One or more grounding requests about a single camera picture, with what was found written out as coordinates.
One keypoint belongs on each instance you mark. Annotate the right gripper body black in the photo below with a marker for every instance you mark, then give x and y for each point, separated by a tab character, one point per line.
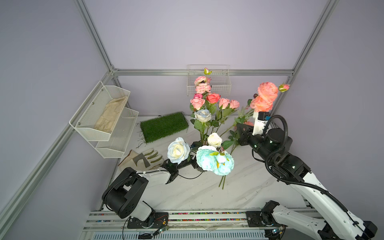
257	143

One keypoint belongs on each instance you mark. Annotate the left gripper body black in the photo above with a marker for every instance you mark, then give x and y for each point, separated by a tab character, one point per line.
187	162

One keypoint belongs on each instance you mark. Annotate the orange pink peony stem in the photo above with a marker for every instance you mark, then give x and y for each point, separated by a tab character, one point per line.
237	135

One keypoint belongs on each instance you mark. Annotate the pink rose spray stem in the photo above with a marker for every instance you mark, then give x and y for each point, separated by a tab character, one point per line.
263	100

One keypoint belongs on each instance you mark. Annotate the coral rose stem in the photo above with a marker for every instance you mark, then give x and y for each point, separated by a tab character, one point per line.
223	109

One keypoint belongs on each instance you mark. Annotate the pink carnation stem with bud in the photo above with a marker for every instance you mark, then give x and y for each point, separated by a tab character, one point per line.
203	83

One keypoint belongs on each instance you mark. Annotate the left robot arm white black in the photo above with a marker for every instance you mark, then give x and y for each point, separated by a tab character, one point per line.
124	195

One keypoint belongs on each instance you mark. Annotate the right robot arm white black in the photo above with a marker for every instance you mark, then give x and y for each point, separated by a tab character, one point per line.
338	222

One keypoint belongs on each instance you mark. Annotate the large white rose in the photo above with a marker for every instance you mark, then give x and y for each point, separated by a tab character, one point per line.
178	151

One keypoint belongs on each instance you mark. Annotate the beige work glove on table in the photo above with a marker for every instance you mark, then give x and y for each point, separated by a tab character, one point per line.
140	162

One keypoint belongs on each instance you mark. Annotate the mint green peony stem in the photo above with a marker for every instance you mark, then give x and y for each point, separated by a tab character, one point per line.
211	160

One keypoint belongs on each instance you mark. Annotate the green artificial grass mat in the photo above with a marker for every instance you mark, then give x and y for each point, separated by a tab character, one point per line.
164	126

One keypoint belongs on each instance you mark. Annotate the small white rose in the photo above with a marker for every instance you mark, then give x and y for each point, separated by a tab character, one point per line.
214	140

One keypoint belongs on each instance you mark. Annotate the pale blue grey rose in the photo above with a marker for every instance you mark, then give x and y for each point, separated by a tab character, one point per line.
203	115

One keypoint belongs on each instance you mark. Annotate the light pink rose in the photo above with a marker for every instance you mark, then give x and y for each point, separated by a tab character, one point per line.
197	103

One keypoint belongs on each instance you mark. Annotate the red rose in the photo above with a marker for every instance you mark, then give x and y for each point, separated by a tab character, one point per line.
213	98

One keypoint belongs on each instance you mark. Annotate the white mesh two-tier shelf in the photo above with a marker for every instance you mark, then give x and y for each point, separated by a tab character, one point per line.
109	146

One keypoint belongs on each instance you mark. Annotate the beige cloth in shelf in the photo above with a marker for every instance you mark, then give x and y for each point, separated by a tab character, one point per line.
110	115

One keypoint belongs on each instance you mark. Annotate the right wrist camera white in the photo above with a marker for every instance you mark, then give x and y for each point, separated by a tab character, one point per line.
261	119

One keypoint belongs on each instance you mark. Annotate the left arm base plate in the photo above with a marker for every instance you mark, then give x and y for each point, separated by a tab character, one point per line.
154	221

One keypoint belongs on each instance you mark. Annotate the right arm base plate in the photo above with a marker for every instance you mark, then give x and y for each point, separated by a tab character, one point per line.
263	217

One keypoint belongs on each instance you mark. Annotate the aluminium front rail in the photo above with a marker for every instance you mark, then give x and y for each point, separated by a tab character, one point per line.
180	225

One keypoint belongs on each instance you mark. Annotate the white wire wall basket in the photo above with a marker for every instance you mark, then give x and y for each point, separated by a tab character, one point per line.
218	74

